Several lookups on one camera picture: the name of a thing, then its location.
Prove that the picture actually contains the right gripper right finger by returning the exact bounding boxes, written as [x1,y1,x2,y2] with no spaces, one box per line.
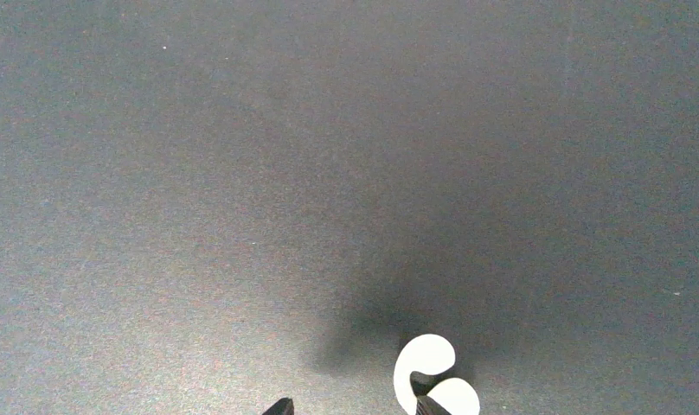
[415,395,450,415]

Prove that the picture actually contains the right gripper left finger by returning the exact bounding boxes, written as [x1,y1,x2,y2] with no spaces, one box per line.
[262,398,294,415]

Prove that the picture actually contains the white earbud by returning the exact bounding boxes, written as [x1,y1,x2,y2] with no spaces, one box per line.
[393,334,481,415]

